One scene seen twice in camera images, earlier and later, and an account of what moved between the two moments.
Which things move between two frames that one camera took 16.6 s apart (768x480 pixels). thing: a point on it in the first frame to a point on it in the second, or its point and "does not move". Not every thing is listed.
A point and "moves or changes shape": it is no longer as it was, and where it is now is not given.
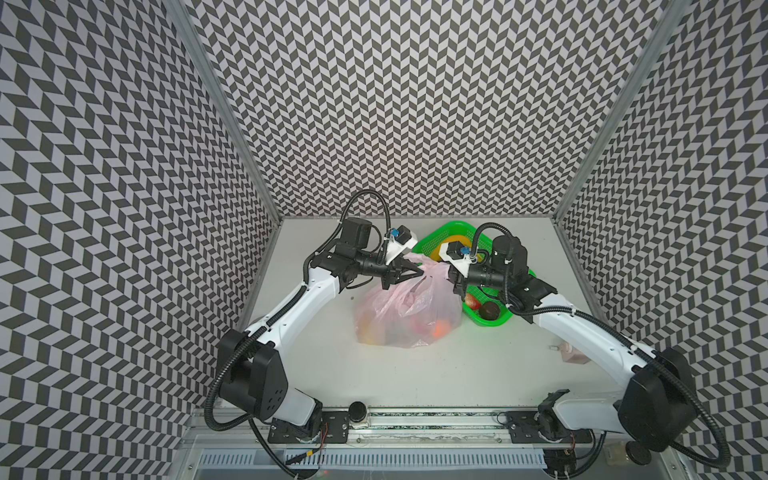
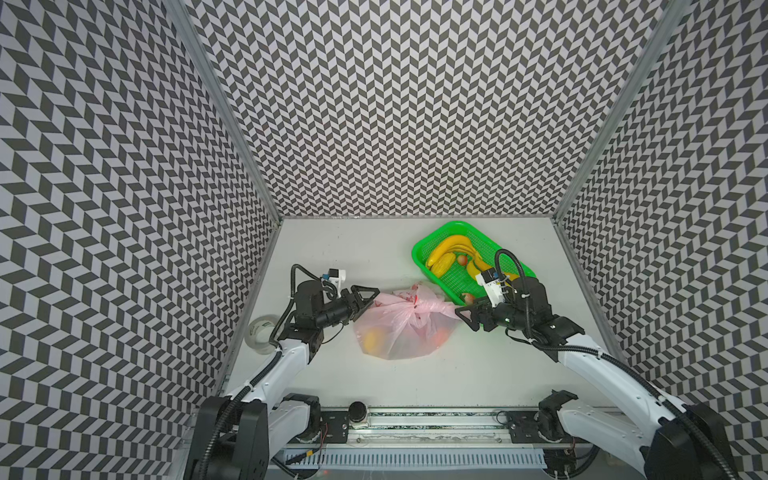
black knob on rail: [357, 411] does not move
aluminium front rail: [396, 428] does not move
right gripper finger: [454, 275] to [475, 312]
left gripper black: [395, 269] to [352, 304]
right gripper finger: [459, 287] to [488, 323]
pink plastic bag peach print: [418, 310] moves or changes shape
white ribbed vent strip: [377, 459] does not move
